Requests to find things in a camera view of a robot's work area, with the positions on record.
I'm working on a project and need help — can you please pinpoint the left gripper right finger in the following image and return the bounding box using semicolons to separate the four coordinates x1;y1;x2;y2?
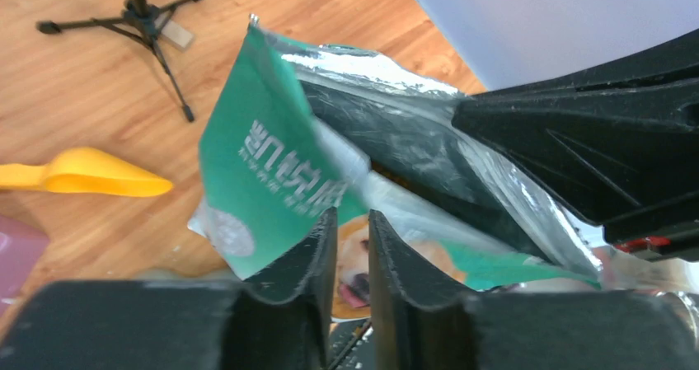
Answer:
368;211;698;369

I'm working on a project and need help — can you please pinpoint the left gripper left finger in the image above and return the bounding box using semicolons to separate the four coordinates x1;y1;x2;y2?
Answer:
1;208;337;369

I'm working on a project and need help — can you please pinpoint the black tripod mic stand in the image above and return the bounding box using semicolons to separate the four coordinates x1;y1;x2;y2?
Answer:
35;0;201;123

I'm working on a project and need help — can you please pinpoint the small wooden block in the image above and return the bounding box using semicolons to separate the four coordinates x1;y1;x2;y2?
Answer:
155;16;195;51

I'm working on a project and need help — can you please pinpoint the yellow plastic scoop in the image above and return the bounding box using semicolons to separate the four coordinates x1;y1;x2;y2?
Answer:
1;147;173;198

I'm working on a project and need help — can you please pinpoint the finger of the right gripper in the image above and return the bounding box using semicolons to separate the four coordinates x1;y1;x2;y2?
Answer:
453;80;698;261
483;30;698;111

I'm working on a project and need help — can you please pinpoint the green pet food bag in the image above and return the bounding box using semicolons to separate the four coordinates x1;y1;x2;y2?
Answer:
188;21;698;321

